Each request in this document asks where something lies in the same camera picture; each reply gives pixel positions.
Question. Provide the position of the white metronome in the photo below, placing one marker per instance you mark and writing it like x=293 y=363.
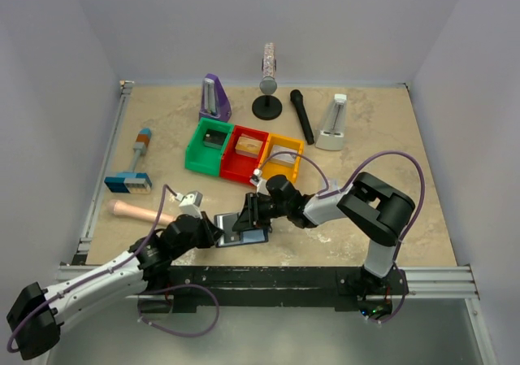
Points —
x=331 y=131

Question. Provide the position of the white card stack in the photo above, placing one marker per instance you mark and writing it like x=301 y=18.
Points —
x=283 y=155

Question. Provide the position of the navy blue card holder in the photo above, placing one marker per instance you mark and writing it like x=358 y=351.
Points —
x=250 y=237

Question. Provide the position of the black round microphone stand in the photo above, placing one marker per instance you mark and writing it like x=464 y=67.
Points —
x=267 y=107

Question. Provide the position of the white silver credit card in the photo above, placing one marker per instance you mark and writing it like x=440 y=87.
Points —
x=332 y=186

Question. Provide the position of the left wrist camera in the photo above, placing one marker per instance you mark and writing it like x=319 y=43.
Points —
x=190 y=203

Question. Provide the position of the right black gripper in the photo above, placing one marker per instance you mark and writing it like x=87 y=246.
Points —
x=251 y=215

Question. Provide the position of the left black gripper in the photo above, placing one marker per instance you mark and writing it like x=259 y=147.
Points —
x=211 y=232

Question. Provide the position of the black handheld microphone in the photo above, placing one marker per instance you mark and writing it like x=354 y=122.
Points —
x=297 y=100

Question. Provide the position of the orange card stack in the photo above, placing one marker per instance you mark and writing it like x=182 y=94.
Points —
x=248 y=146

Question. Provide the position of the glitter microphone on stand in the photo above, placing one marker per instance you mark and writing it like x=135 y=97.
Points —
x=268 y=83

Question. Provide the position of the blue toy block hammer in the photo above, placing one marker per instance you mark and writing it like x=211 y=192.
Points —
x=131 y=181

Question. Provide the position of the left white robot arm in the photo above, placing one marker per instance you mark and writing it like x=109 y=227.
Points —
x=38 y=313

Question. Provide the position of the green plastic bin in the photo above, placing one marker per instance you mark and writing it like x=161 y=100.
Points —
x=205 y=150

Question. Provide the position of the red plastic bin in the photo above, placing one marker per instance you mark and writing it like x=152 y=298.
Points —
x=239 y=167

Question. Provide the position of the black card stack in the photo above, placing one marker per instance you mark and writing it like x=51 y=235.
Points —
x=214 y=139

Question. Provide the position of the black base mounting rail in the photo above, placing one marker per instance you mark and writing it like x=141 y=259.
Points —
x=339 y=288

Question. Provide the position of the black credit card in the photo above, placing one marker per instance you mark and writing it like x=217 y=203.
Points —
x=229 y=237

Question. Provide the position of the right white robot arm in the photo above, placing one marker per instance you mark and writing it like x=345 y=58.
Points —
x=375 y=207

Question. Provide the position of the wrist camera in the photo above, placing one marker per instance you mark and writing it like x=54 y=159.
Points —
x=257 y=180
x=190 y=203

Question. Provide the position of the purple metronome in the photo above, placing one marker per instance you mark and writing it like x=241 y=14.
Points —
x=214 y=101

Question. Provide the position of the yellow plastic bin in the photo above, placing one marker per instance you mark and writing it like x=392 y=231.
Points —
x=275 y=166

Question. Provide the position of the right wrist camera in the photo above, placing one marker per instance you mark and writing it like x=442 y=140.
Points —
x=257 y=180

